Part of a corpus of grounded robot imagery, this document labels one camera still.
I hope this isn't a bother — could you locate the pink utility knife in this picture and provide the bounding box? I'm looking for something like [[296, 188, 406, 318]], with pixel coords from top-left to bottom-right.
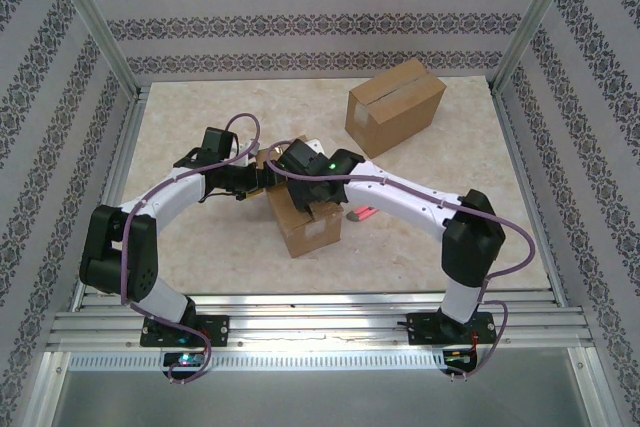
[[345, 204, 377, 224]]

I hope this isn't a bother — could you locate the brown cardboard box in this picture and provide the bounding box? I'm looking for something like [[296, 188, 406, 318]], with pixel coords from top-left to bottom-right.
[[344, 57, 446, 161], [254, 135, 347, 259]]

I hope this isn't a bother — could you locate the grey metal panel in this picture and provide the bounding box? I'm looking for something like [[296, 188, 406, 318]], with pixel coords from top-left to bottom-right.
[[49, 369, 589, 427]]

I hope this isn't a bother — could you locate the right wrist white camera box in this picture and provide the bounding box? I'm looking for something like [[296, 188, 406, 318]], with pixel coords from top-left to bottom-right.
[[299, 135, 327, 159]]

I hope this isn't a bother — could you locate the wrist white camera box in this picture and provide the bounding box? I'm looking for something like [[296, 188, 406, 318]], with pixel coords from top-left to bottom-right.
[[299, 135, 327, 159], [235, 139, 259, 167]]

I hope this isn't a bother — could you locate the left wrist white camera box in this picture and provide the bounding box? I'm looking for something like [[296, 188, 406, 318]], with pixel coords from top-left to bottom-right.
[[235, 139, 259, 167]]

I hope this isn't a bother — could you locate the aluminium side rail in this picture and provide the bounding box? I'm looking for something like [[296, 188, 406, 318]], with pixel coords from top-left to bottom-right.
[[492, 86, 569, 308], [69, 85, 151, 313]]

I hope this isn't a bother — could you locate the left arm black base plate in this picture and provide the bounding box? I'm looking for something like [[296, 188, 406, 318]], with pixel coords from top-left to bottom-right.
[[139, 315, 231, 348]]

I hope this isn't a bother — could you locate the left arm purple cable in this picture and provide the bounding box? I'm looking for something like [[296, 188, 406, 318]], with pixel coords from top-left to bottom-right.
[[119, 112, 264, 386]]

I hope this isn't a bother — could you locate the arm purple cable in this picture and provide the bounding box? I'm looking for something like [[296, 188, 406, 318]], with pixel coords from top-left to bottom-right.
[[119, 112, 264, 386], [266, 142, 537, 383]]

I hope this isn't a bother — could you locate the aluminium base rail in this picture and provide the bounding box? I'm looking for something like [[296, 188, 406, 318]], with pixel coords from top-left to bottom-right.
[[47, 291, 594, 354]]

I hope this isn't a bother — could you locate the white slotted cable duct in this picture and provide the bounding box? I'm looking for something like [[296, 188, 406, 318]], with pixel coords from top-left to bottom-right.
[[67, 350, 449, 372]]

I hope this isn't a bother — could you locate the aluminium frame post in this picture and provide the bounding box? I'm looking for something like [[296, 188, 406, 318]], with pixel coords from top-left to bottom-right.
[[489, 0, 586, 96], [42, 0, 141, 98]]

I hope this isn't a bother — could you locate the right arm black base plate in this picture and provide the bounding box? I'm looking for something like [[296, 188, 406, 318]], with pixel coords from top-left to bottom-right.
[[407, 311, 499, 347]]

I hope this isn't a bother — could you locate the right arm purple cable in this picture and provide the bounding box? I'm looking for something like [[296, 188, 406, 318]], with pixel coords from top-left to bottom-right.
[[266, 142, 537, 383]]

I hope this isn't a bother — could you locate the aluminium lower frame bar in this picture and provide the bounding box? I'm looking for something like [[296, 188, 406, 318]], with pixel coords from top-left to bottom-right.
[[24, 350, 71, 427], [567, 346, 624, 427]]

